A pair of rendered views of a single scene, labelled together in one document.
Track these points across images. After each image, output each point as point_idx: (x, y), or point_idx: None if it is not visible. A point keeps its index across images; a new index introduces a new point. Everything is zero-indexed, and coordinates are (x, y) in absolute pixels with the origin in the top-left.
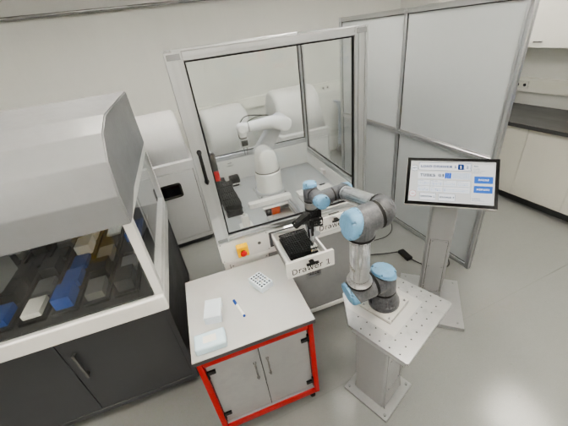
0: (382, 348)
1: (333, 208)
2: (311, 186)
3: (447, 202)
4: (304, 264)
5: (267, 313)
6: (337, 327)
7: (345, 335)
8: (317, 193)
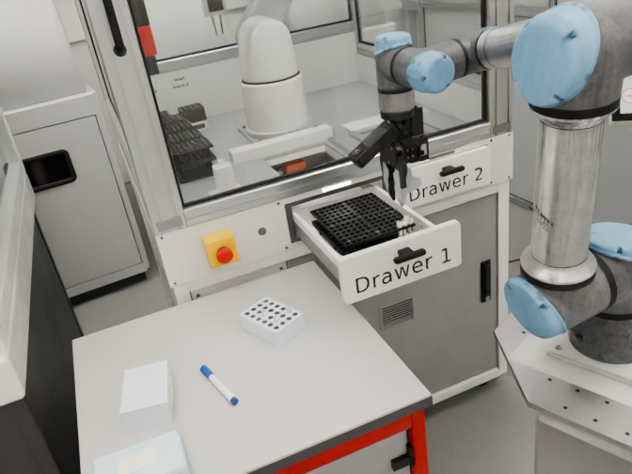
0: None
1: (440, 142)
2: (399, 40)
3: None
4: (387, 260)
5: (297, 390)
6: (459, 450)
7: (481, 469)
8: (418, 52)
